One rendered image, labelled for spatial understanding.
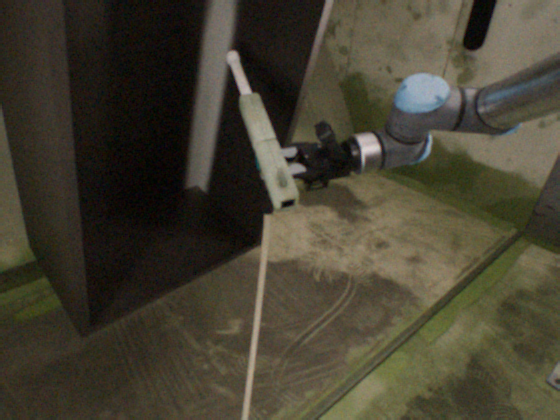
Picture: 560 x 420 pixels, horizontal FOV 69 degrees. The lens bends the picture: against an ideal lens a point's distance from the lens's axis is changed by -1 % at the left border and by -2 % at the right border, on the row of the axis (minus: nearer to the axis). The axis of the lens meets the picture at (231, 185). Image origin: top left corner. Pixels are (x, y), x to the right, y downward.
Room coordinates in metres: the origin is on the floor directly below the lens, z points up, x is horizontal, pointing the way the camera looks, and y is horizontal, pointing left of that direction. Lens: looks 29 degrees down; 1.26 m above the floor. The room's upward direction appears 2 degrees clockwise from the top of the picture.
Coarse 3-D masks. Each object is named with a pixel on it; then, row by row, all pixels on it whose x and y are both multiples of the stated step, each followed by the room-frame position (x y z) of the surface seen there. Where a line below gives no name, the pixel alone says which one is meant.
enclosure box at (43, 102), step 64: (0, 0) 0.71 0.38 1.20; (64, 0) 0.93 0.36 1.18; (128, 0) 1.03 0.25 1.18; (192, 0) 1.15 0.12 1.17; (256, 0) 1.12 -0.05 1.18; (320, 0) 0.97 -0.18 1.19; (0, 64) 0.78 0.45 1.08; (64, 64) 0.58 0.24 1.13; (128, 64) 1.05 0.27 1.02; (192, 64) 1.19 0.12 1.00; (256, 64) 1.11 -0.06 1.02; (64, 128) 0.59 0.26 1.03; (128, 128) 1.08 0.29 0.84; (192, 128) 1.24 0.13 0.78; (64, 192) 0.60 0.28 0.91; (128, 192) 1.12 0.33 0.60; (192, 192) 1.27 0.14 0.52; (256, 192) 1.09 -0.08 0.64; (64, 256) 0.66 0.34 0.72; (128, 256) 0.94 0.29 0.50; (192, 256) 0.97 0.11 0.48
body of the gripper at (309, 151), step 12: (312, 144) 0.82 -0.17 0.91; (348, 144) 0.82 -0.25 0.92; (300, 156) 0.81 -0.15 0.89; (312, 156) 0.79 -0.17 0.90; (324, 156) 0.79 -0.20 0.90; (348, 156) 0.81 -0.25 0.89; (324, 168) 0.78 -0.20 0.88; (336, 168) 0.82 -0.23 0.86; (348, 168) 0.82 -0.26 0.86; (312, 180) 0.80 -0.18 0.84; (324, 180) 0.79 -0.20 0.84
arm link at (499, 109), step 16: (544, 64) 0.59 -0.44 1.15; (512, 80) 0.66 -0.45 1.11; (528, 80) 0.61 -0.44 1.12; (544, 80) 0.58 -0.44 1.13; (464, 96) 0.77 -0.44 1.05; (480, 96) 0.74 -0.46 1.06; (496, 96) 0.69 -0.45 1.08; (512, 96) 0.64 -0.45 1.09; (528, 96) 0.61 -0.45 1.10; (544, 96) 0.58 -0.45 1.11; (464, 112) 0.75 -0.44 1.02; (480, 112) 0.73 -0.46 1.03; (496, 112) 0.68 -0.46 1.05; (512, 112) 0.65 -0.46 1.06; (528, 112) 0.62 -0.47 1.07; (544, 112) 0.60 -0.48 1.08; (464, 128) 0.76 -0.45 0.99; (480, 128) 0.75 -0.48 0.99; (496, 128) 0.72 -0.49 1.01; (512, 128) 0.74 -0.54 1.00
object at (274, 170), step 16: (240, 80) 0.98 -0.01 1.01; (240, 96) 0.92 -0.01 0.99; (256, 96) 0.91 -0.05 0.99; (240, 112) 0.92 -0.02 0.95; (256, 112) 0.86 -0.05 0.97; (256, 128) 0.82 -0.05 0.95; (256, 144) 0.79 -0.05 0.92; (272, 144) 0.77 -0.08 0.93; (272, 160) 0.73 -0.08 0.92; (272, 176) 0.70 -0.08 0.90; (288, 176) 0.70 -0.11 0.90; (272, 192) 0.67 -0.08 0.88; (288, 192) 0.66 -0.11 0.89; (272, 208) 0.82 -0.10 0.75; (288, 208) 0.67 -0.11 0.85
